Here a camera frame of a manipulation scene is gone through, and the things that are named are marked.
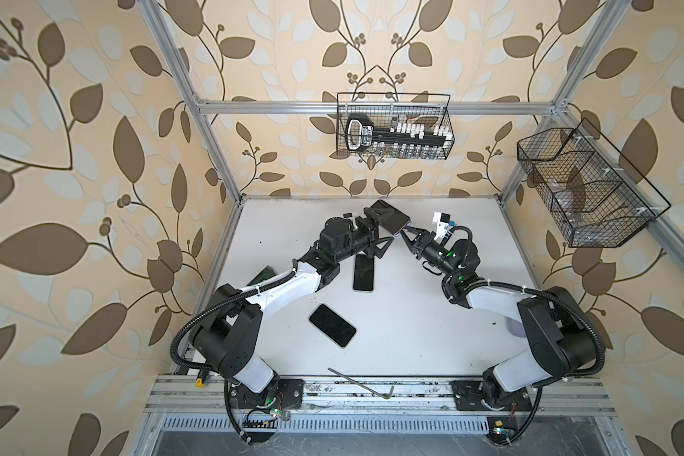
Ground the black phone tilted front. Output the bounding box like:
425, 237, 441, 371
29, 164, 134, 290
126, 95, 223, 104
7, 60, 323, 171
309, 304, 357, 349

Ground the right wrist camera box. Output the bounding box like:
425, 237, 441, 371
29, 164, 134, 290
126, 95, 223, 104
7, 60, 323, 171
432, 212, 456, 241

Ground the metal hex key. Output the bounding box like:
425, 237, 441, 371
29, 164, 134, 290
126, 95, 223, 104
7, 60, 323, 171
328, 368, 394, 400

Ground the black wire basket wall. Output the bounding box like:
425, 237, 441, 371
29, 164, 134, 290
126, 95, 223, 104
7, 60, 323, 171
517, 118, 672, 249
336, 91, 455, 162

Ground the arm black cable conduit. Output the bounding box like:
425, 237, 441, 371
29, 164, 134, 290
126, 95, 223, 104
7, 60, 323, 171
169, 267, 298, 374
449, 225, 606, 377

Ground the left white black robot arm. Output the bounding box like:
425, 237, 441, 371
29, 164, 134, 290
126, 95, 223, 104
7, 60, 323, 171
169, 201, 399, 406

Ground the black wire basket back wall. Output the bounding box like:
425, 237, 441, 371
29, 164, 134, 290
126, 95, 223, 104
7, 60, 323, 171
336, 91, 455, 162

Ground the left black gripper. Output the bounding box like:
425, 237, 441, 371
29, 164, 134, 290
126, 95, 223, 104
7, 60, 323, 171
331, 205, 394, 265

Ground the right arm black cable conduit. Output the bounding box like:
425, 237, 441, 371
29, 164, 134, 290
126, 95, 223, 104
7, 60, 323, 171
449, 225, 606, 377

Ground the black socket holder tool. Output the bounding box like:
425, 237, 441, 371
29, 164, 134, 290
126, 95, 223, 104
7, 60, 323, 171
343, 114, 454, 153

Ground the black phone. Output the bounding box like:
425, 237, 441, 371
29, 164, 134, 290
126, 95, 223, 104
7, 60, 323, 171
370, 199, 410, 236
309, 304, 357, 349
353, 254, 374, 293

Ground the green black hand tool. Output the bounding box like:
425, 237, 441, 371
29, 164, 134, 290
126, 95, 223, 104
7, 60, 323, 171
248, 266, 277, 286

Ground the black wire basket right wall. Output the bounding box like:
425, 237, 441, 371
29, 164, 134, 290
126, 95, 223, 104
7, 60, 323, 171
517, 118, 672, 249

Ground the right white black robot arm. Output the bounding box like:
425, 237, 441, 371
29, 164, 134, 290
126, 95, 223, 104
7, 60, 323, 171
401, 226, 606, 410

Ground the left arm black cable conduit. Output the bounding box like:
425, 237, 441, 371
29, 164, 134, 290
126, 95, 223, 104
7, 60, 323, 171
169, 267, 298, 374

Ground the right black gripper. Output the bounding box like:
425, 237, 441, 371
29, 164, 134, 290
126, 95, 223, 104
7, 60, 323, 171
399, 225, 458, 283

